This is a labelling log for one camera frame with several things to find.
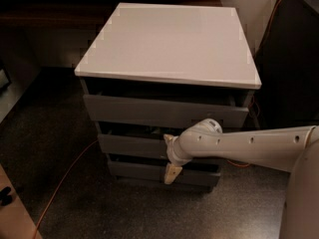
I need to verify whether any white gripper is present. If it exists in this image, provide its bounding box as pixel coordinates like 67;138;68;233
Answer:
163;134;186;184

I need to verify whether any green jalapeno chip bag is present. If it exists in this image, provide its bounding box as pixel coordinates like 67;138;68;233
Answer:
146;126;171;134

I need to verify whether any grey drawer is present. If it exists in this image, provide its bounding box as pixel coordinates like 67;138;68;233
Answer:
84;91;248;128
108;154;220;187
98;125;181;159

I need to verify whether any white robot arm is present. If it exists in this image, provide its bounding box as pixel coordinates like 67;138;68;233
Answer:
163;119;319;239

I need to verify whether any grey bottom drawer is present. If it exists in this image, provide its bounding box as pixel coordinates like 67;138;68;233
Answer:
108;154;220;187

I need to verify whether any grey top drawer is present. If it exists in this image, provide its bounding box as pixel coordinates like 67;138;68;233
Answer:
84;91;248;128

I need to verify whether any grey drawer cabinet white top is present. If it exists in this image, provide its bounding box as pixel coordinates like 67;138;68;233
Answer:
75;3;261;187

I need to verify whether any dark wooden shelf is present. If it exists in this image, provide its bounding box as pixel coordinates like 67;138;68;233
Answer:
0;0;222;30

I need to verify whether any brown cardboard box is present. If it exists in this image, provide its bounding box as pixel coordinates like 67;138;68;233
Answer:
0;165;43;239

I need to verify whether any black object on box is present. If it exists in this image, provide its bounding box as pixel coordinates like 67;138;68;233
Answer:
0;186;13;206

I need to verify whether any orange power cable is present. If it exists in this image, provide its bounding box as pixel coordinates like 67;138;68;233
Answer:
32;0;319;239

